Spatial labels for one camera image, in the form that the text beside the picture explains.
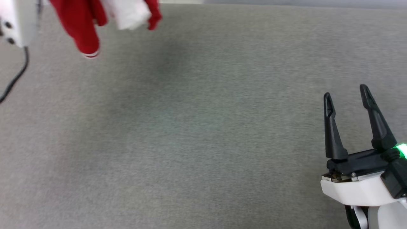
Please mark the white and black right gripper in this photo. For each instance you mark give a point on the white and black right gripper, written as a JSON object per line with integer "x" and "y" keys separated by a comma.
{"x": 353, "y": 190}

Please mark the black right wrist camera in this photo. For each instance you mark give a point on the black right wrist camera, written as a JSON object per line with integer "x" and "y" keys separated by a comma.
{"x": 397, "y": 178}

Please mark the red and white garment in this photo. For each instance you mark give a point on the red and white garment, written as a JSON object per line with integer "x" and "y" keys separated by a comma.
{"x": 81, "y": 22}

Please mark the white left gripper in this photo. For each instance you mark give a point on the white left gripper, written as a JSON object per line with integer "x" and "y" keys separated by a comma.
{"x": 19, "y": 19}

